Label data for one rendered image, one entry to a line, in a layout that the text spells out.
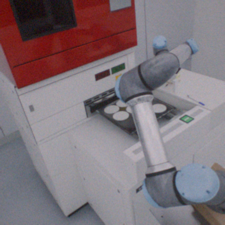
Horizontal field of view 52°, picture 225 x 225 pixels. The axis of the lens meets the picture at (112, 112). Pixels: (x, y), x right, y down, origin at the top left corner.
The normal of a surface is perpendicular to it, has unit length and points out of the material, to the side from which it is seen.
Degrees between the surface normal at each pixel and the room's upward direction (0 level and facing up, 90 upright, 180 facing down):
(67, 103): 90
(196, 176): 39
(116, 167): 0
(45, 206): 0
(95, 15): 90
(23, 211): 0
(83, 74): 90
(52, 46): 90
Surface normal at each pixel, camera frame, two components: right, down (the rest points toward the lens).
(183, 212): -0.12, -0.83
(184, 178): -0.60, -0.41
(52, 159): 0.59, 0.37
